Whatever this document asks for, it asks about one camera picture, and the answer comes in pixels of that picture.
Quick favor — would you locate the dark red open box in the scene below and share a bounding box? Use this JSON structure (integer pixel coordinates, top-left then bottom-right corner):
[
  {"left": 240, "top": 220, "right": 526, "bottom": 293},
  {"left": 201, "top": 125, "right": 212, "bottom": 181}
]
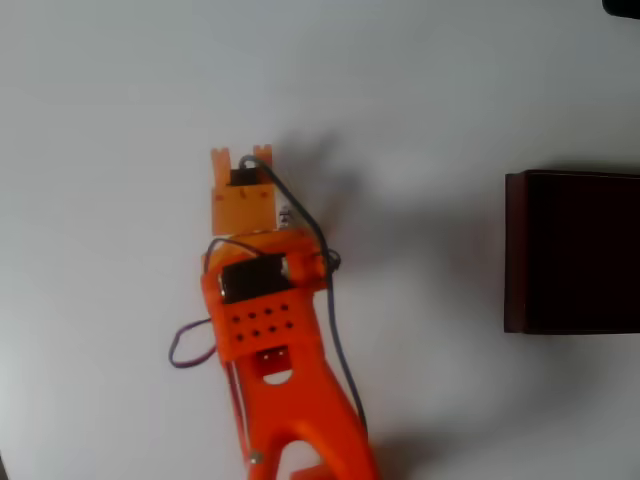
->
[{"left": 503, "top": 169, "right": 640, "bottom": 335}]

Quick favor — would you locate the thin dark wrist cable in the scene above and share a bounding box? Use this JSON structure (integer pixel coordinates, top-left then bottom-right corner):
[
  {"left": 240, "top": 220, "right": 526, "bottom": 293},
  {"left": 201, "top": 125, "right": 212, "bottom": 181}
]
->
[{"left": 205, "top": 237, "right": 261, "bottom": 274}]

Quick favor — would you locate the blue servo cable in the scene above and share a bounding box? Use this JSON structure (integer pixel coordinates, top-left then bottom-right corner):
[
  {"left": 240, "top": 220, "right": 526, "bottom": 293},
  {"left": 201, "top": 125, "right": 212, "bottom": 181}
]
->
[{"left": 238, "top": 155, "right": 369, "bottom": 441}]

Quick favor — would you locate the purple looped cable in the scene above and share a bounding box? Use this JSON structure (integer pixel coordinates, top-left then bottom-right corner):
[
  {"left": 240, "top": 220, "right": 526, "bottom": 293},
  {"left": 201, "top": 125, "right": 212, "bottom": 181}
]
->
[{"left": 168, "top": 317, "right": 219, "bottom": 370}]

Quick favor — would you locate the black object at frame corner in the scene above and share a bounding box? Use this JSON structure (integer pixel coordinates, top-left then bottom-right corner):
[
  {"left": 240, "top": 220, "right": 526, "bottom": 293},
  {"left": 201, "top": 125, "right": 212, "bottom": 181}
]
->
[{"left": 602, "top": 0, "right": 640, "bottom": 20}]

